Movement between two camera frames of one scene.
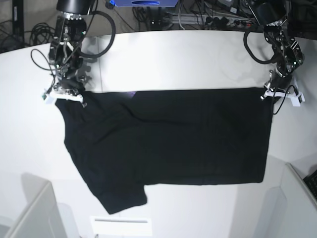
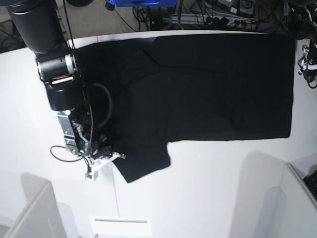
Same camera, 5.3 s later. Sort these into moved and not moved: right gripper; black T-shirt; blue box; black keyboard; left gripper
Moved: left gripper; right gripper; black T-shirt
Not moved: blue box; black keyboard
